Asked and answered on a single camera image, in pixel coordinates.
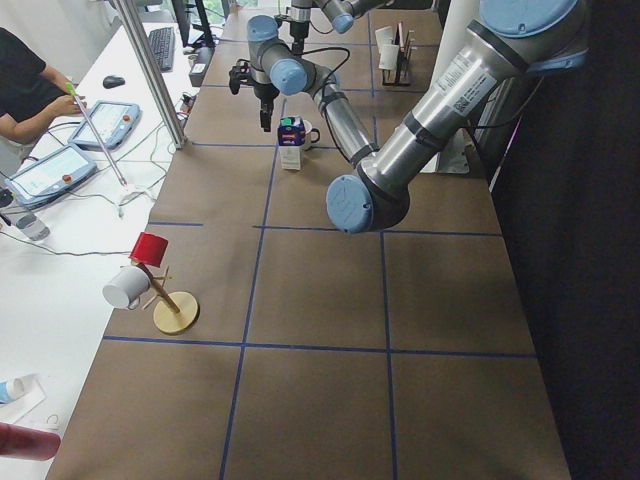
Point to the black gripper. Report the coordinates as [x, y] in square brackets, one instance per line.
[298, 28]
[262, 93]

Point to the blue white milk carton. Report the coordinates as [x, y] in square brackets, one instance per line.
[291, 136]

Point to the white smiley mug black handle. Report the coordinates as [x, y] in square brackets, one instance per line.
[312, 135]

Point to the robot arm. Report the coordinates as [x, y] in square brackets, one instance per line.
[502, 40]
[340, 14]

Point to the red cup on tree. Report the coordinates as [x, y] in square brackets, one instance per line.
[149, 249]

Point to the white cup on tree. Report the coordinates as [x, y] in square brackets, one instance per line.
[124, 290]

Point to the white ribbed mug on rack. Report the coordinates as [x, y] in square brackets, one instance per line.
[388, 56]

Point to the black keyboard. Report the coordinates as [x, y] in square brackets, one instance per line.
[161, 42]

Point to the far teach pendant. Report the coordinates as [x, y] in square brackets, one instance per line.
[114, 121]

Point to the teach pendant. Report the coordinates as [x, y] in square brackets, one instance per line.
[114, 121]
[52, 176]

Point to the black computer mouse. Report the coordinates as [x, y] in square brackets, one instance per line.
[113, 81]

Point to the long silver rod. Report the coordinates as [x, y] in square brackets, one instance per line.
[80, 104]

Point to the near teach pendant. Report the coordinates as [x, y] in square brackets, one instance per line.
[52, 176]

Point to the person in black shirt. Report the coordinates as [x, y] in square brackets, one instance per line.
[33, 93]

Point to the wooden mug tree stand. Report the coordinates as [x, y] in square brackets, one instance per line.
[174, 312]

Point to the clear water bottle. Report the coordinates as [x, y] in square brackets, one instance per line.
[21, 217]

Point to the white small bottle lying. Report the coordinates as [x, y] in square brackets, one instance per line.
[11, 390]

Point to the red bottle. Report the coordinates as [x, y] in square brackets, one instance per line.
[28, 444]

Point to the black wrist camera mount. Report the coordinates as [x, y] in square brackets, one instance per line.
[239, 75]

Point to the aluminium frame post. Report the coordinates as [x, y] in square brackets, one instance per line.
[139, 41]

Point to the white camera pole base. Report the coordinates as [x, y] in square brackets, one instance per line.
[452, 159]

